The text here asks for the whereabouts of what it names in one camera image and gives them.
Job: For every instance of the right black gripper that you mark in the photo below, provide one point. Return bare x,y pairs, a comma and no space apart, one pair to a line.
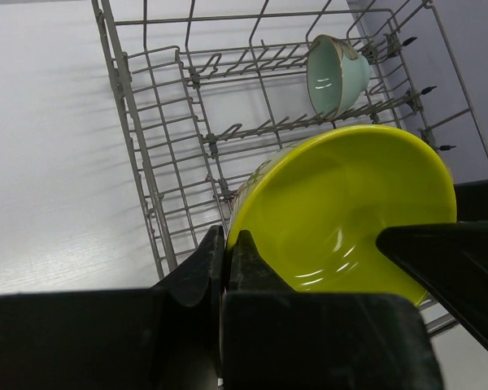
450,260

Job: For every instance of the lime green bowl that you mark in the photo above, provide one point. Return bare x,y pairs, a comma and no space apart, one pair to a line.
315,208

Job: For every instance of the celadon green ceramic bowl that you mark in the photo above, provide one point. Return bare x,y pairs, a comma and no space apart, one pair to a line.
336,76

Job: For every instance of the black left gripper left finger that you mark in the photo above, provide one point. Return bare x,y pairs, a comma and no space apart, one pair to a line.
162,337

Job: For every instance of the grey wire dish rack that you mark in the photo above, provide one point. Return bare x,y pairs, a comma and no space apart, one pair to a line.
206,90

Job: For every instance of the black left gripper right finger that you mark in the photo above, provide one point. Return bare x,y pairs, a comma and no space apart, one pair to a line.
276,338

